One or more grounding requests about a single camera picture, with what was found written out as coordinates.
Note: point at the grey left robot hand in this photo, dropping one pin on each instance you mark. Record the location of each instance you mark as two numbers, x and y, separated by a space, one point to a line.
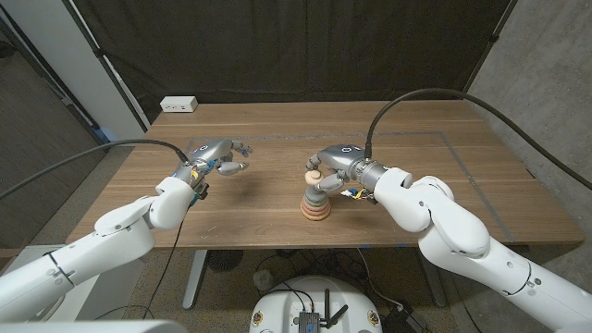
213 150

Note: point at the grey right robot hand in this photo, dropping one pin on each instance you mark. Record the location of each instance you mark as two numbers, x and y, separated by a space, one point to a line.
347 157

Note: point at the small beige hanoi disk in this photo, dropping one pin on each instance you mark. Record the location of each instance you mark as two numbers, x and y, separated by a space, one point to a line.
314 177

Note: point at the small grey hanoi disk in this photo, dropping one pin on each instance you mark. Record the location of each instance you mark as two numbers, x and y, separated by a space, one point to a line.
314 198

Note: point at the pink hanoi disk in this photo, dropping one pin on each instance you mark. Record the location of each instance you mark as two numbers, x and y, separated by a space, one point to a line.
316 208

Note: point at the coral red hanoi disk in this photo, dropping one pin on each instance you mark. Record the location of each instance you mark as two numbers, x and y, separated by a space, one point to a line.
316 213

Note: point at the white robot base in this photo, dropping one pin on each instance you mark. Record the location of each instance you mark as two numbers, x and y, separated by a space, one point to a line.
282 305

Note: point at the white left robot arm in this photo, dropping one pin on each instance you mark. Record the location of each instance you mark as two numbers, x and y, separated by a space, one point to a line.
106 240

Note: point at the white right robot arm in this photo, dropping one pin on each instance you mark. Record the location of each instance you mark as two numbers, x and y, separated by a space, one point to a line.
462 240

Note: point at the large orange hanoi disk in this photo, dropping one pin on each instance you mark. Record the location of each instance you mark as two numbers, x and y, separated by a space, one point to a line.
316 218

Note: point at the blue right wrist connector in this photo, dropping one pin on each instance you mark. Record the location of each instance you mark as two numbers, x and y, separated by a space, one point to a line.
353 191

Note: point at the blue wrist connector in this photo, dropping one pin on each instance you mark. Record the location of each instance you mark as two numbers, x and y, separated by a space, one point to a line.
194 201
353 191

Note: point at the grey tape outline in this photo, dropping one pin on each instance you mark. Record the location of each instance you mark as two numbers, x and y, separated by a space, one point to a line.
300 136

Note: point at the blue left wrist connector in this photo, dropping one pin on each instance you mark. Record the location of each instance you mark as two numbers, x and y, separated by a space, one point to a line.
194 201

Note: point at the white power strip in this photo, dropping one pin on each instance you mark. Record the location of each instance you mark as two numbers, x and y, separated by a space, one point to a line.
178 104

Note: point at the dark round floor fan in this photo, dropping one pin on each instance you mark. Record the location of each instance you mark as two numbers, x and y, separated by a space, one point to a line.
224 259

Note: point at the black backdrop cloth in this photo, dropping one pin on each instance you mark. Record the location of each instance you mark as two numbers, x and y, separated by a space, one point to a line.
296 46

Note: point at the white table leg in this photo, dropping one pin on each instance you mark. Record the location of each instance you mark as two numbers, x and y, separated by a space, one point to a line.
194 277

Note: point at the black backdrop stand pole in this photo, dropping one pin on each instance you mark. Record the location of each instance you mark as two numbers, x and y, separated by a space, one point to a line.
494 37
109 69

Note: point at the grey round floor object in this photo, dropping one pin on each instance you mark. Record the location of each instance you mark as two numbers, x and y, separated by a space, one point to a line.
262 279

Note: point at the grey antenna radio module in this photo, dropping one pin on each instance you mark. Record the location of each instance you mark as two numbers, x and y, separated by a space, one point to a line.
309 320

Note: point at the black power adapter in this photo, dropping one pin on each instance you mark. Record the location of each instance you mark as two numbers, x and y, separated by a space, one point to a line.
402 319

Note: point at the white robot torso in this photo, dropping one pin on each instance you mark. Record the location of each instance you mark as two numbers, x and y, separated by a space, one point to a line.
92 327

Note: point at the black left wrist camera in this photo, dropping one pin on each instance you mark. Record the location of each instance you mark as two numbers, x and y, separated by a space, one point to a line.
202 189

